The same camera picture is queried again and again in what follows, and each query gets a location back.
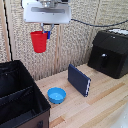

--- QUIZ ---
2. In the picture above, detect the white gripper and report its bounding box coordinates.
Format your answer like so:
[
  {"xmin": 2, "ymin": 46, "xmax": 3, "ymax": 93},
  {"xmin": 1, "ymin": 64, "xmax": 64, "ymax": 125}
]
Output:
[{"xmin": 22, "ymin": 1, "xmax": 72, "ymax": 40}]

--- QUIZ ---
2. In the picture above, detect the red plastic cup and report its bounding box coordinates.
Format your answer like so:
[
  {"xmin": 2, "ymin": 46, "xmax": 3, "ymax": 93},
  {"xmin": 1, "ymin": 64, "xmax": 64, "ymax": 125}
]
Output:
[{"xmin": 30, "ymin": 30, "xmax": 49, "ymax": 54}]

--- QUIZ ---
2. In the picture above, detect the dark blue book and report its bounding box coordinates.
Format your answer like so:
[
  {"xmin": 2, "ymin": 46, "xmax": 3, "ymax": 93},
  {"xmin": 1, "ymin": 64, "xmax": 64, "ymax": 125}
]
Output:
[{"xmin": 67, "ymin": 64, "xmax": 92, "ymax": 98}]

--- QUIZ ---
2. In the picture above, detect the blue plastic bowl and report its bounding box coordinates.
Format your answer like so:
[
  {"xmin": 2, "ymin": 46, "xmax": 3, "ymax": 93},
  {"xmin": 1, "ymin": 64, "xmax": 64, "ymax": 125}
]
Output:
[{"xmin": 47, "ymin": 87, "xmax": 67, "ymax": 105}]

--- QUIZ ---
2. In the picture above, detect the black case with latch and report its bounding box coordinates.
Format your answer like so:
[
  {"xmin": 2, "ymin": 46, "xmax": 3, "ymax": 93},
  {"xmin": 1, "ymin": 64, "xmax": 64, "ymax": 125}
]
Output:
[{"xmin": 87, "ymin": 28, "xmax": 128, "ymax": 80}]

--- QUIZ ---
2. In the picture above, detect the black fabric storage box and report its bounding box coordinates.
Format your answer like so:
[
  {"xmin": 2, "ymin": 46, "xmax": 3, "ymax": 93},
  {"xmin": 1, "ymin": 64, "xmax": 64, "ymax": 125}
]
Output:
[{"xmin": 0, "ymin": 59, "xmax": 52, "ymax": 128}]

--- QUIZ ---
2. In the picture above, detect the black cable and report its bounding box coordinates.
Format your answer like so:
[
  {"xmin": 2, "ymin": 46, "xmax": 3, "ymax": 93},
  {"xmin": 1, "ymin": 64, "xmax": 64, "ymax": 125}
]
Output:
[{"xmin": 70, "ymin": 17, "xmax": 128, "ymax": 28}]

